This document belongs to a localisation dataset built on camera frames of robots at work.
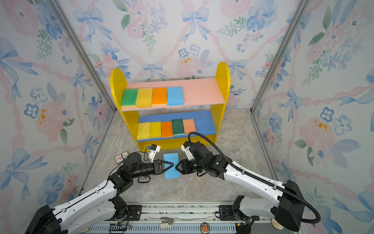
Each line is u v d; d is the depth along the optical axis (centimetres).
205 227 70
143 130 88
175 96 69
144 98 67
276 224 71
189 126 90
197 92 74
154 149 70
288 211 38
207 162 56
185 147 68
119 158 92
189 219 72
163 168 69
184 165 63
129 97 68
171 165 72
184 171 63
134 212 74
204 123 95
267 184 43
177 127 90
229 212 73
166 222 70
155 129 88
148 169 65
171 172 70
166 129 88
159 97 68
